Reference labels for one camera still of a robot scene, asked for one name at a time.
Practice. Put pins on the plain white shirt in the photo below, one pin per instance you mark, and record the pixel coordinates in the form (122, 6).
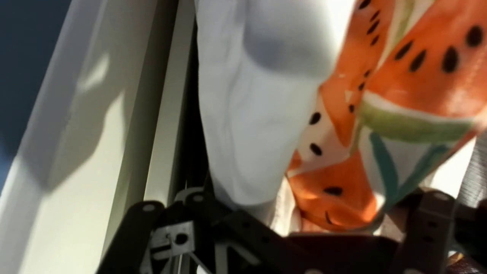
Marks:
(253, 100)

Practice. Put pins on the white closet side panel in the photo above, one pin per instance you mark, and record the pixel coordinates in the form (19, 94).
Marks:
(76, 176)

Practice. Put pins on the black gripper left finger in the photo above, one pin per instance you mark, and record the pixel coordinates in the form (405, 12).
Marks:
(137, 237)

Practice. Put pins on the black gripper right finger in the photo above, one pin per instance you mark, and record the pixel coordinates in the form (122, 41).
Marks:
(431, 228)

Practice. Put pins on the orange watermelon print shirt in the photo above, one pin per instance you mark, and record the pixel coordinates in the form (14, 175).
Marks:
(431, 76)

